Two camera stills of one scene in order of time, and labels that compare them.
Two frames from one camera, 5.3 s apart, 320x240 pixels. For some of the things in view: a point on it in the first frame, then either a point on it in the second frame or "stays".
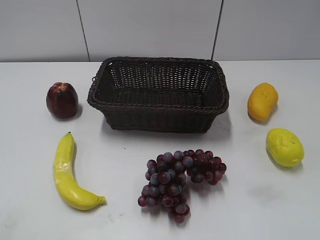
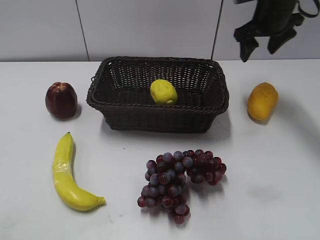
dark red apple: (62, 100) stays
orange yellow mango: (262, 100) stays
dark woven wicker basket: (159, 95) stays
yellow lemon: (284, 148) to (163, 92)
